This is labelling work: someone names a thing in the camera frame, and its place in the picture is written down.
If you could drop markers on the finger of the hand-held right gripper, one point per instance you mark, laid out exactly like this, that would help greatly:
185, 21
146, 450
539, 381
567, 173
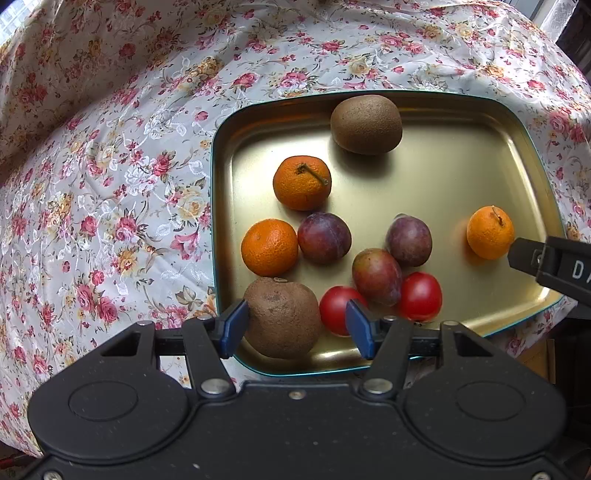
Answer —
526, 256

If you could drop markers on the purple plum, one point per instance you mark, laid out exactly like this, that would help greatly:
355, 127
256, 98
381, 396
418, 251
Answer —
324, 237
408, 241
376, 276

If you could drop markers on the red tomato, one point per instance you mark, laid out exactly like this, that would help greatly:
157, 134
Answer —
420, 295
339, 310

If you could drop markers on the brown kiwi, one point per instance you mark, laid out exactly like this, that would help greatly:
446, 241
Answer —
366, 123
281, 318

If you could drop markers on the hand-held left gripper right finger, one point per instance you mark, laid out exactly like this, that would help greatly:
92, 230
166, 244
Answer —
358, 325

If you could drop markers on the floral printed cloth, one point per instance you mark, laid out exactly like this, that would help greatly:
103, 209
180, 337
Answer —
115, 161

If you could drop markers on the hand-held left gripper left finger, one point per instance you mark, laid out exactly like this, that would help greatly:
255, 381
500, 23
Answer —
233, 325

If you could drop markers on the teal and gold tin tray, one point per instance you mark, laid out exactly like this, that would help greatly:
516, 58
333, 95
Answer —
438, 184

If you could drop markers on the orange mandarin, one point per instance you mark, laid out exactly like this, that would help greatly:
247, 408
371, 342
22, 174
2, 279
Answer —
301, 182
490, 232
269, 246

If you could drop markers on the patterned curtain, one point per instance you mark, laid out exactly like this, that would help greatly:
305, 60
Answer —
561, 14

